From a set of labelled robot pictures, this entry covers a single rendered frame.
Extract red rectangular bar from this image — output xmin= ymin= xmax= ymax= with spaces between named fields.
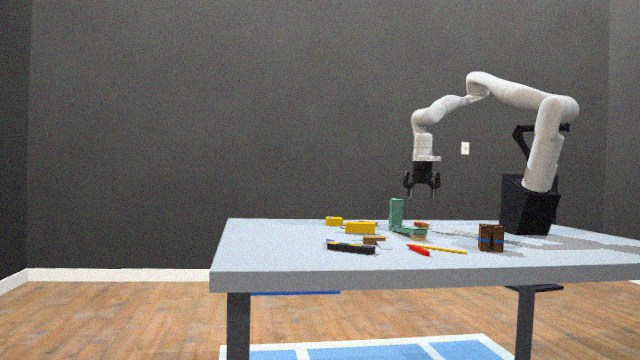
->
xmin=409 ymin=245 xmax=430 ymax=256

